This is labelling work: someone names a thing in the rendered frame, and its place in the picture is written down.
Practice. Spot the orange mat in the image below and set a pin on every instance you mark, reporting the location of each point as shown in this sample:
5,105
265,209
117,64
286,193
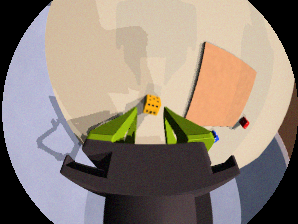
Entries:
222,88

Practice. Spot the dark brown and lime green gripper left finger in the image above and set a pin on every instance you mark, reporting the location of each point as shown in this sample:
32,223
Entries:
116,129

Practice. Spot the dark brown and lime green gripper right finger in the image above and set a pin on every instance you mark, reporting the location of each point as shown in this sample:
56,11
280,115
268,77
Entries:
185,130

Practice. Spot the yellow die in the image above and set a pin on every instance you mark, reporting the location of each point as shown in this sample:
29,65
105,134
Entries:
152,105

